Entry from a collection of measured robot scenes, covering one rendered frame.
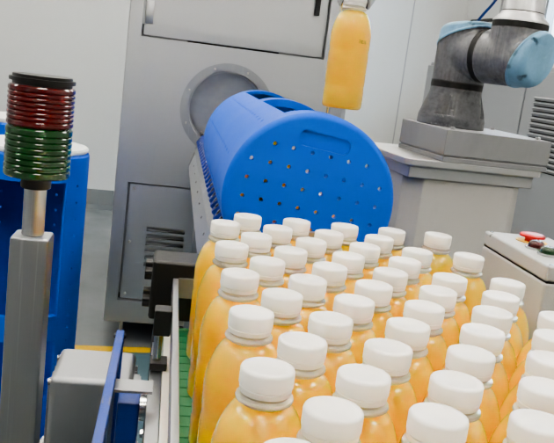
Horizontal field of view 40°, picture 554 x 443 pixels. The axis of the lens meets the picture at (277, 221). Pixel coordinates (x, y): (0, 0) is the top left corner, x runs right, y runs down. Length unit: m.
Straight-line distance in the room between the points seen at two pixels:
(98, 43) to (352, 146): 5.22
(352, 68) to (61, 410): 0.70
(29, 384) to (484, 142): 1.12
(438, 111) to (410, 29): 5.16
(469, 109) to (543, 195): 1.63
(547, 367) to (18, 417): 0.53
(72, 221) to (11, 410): 1.16
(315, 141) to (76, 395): 0.53
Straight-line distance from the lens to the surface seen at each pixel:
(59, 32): 6.38
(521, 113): 3.56
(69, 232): 1.98
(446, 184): 1.67
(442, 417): 0.52
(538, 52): 1.68
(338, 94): 1.31
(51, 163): 0.77
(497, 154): 1.69
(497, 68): 1.68
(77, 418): 1.09
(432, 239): 1.12
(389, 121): 6.87
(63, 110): 0.77
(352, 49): 1.31
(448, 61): 1.76
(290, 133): 1.22
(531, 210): 3.41
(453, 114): 1.74
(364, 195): 1.26
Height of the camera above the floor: 1.29
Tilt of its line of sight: 11 degrees down
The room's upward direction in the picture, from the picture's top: 7 degrees clockwise
